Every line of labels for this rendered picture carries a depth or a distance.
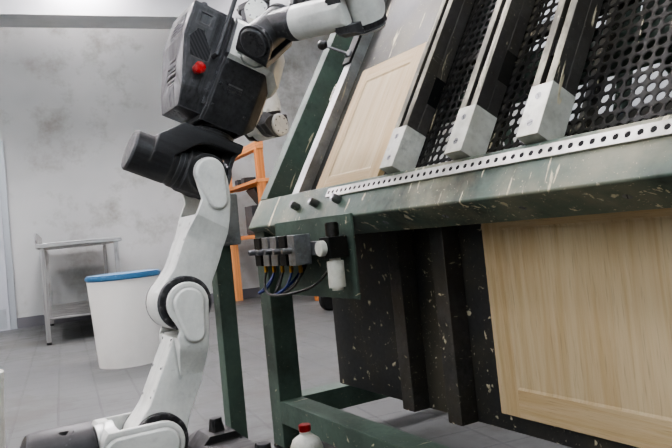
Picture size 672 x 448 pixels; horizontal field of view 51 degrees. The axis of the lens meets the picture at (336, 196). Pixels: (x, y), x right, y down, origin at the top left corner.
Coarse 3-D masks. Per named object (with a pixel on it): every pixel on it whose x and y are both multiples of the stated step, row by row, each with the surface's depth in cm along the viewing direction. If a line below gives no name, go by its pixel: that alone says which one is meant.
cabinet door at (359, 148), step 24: (384, 72) 231; (408, 72) 215; (360, 96) 238; (384, 96) 223; (360, 120) 230; (384, 120) 215; (336, 144) 236; (360, 144) 221; (384, 144) 206; (336, 168) 228; (360, 168) 213
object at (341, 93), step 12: (384, 0) 264; (372, 36) 260; (360, 48) 256; (360, 60) 256; (348, 72) 253; (348, 84) 252; (336, 96) 251; (348, 96) 252; (336, 108) 249; (324, 120) 249; (336, 120) 249; (324, 132) 246; (312, 144) 248; (324, 144) 245; (312, 156) 243; (312, 168) 242; (300, 180) 242; (312, 180) 242
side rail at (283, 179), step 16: (320, 64) 278; (336, 64) 279; (320, 80) 275; (336, 80) 278; (304, 96) 276; (320, 96) 274; (304, 112) 270; (320, 112) 273; (304, 128) 269; (288, 144) 266; (304, 144) 269; (288, 160) 265; (304, 160) 268; (272, 176) 264; (288, 176) 264; (272, 192) 260; (288, 192) 263
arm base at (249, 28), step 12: (252, 24) 178; (240, 36) 181; (252, 36) 178; (264, 36) 177; (240, 48) 184; (252, 48) 181; (264, 48) 179; (276, 48) 188; (288, 48) 192; (264, 60) 182
